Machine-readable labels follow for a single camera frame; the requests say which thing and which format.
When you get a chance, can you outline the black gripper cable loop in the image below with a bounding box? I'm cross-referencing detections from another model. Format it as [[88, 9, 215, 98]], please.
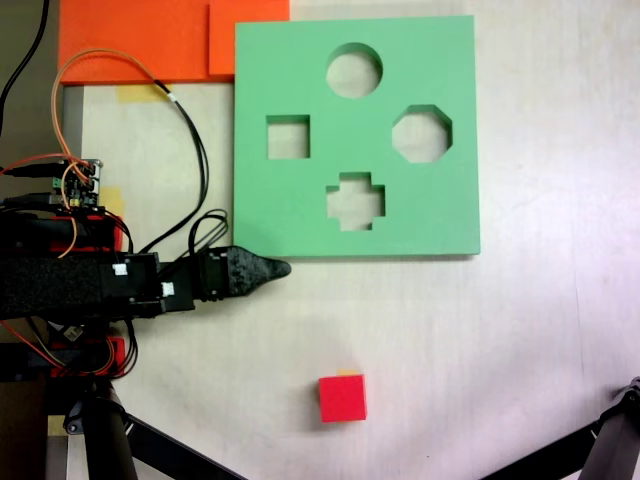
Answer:
[[187, 208, 230, 262]]

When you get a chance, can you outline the orange flat block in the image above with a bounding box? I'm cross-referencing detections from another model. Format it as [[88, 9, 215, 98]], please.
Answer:
[[58, 0, 291, 85]]

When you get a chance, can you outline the thick black cable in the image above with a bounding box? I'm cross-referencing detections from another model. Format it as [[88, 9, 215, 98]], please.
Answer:
[[0, 0, 51, 137]]

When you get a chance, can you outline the green shape sorting board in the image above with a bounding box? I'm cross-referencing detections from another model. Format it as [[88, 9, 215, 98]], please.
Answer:
[[232, 14, 482, 261]]

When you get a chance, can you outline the red square block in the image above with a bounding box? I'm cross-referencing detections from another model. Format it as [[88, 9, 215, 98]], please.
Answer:
[[318, 373, 369, 424]]

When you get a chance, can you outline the black tripod brace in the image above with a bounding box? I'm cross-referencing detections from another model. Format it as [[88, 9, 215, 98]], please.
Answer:
[[479, 422, 601, 480], [124, 413, 249, 480]]

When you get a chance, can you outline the orange wire pair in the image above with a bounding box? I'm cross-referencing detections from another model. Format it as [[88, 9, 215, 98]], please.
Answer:
[[51, 47, 159, 169]]

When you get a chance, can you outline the black plug cable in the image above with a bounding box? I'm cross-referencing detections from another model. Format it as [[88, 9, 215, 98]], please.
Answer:
[[7, 163, 64, 180]]

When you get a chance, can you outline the thin red wire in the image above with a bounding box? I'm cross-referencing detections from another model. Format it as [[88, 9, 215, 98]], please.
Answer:
[[0, 153, 96, 176]]

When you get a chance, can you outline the black base cable loop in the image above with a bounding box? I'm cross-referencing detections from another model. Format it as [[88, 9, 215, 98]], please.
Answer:
[[119, 319, 140, 377]]

